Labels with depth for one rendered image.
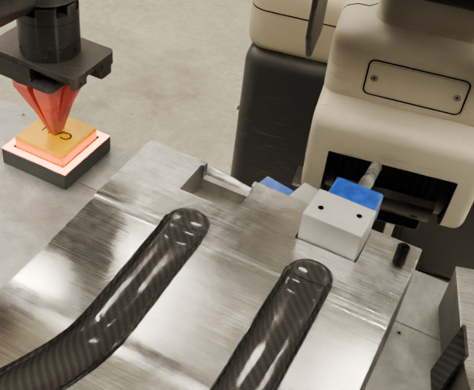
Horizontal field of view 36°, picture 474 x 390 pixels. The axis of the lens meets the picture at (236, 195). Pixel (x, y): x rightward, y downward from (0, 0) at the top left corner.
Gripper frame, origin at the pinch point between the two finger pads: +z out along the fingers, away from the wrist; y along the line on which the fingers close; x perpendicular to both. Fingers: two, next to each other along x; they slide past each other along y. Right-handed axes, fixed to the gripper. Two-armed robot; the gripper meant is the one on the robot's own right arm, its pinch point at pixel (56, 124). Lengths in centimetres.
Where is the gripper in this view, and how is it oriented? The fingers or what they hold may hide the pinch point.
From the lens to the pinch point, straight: 78.1
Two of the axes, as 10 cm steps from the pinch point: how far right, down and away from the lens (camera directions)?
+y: 8.9, 3.7, -2.8
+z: -1.0, 7.4, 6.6
